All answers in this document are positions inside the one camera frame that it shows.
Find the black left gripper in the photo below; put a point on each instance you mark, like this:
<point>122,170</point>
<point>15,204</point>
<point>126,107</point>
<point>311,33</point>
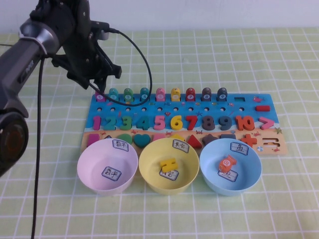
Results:
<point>82,59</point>

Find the magenta fish piece number 1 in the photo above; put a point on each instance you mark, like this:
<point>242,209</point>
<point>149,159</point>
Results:
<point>100,97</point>

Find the grey and black left arm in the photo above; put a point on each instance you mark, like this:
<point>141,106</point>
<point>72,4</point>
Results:
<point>20,67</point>

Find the teal fish piece number 2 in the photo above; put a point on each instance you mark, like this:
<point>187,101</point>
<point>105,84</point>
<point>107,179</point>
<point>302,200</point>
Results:
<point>113,94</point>

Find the green fish piece number 3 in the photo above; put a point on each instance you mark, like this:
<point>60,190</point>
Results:
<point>128,94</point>

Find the dark teal fish piece 4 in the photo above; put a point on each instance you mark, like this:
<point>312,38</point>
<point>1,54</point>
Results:
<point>144,93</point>

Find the magenta rounded shape piece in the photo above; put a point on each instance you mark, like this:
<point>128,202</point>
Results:
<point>93,138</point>

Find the green rounded shape piece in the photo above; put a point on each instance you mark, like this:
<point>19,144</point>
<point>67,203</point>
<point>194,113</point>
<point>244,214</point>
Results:
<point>125,138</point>

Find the pink fish piece number 5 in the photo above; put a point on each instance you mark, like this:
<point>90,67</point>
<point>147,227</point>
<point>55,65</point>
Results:
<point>160,94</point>

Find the teal heart shape piece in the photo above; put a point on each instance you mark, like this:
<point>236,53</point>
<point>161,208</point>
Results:
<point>142,140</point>

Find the pink plastic bowl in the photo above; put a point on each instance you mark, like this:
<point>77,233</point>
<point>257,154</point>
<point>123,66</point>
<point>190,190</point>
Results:
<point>94,161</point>

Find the yellow fish piece number 6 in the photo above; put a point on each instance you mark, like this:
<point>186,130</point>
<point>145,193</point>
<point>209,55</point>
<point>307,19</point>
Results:
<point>176,94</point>

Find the pink shape piece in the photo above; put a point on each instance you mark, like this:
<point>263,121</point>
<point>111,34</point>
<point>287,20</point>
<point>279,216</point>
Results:
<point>159,136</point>

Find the red fish piece number 7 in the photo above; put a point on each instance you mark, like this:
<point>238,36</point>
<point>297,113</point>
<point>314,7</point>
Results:
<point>190,94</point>

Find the yellow shape piece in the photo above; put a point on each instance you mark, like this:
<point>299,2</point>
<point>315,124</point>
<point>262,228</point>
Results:
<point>176,136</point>

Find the yellow plastic bowl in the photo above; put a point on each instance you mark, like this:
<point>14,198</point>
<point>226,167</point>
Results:
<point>149,164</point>

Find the yellow equals sign piece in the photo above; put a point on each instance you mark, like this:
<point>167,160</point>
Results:
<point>169,164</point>

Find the brown-grey fish piece number 8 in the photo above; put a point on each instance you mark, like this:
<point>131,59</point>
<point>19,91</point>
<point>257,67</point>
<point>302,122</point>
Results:
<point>206,94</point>

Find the red triangle shape piece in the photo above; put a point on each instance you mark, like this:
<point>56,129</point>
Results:
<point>194,142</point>

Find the blue sea-themed puzzle board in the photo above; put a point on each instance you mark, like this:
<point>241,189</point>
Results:
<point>214,113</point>

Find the brown-grey star shape piece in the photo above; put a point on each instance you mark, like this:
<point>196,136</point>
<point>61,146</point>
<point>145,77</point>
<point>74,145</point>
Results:
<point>209,139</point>

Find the slate fish piece number 9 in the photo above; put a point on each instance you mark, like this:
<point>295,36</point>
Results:
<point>222,94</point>

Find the light blue plastic bowl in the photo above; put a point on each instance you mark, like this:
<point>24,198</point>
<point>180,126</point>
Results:
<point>209,164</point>

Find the slate rectangle shape piece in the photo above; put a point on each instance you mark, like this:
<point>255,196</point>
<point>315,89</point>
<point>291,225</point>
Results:
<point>227,137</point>

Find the orange fish piece number 10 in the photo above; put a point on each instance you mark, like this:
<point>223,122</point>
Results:
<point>225,163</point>

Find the red plus sign piece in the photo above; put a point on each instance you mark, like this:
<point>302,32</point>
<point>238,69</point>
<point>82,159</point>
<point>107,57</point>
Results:
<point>249,140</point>

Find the red minus sign piece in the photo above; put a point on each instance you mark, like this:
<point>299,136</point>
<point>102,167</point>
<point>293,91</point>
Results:
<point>262,108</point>

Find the pink greater-than sign piece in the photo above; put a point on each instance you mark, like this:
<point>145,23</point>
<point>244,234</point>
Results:
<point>268,123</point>

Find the magenta wooden number 1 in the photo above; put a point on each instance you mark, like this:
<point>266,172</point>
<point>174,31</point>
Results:
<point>96,123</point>

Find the teal wooden number 2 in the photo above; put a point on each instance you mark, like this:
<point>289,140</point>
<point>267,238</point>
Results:
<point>109,123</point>

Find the green wooden number 3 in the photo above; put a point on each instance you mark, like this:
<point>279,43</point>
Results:
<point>127,123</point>

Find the pink wooden number 5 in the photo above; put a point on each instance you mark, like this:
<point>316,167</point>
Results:
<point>159,123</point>

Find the yellow wooden number 6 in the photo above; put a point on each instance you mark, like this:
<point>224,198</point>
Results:
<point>176,124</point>

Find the red wooden number 7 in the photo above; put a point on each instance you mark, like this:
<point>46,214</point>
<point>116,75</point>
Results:
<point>192,120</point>

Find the brown-grey wooden number 8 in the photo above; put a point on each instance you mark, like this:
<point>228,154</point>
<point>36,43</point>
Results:
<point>208,123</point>

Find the slate wooden number 9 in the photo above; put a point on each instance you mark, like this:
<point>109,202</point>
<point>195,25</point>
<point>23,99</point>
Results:
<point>226,122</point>

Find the orange wooden number 10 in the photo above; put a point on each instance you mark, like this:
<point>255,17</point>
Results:
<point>239,123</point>

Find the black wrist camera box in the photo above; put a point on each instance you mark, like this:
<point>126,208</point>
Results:
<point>99,30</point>

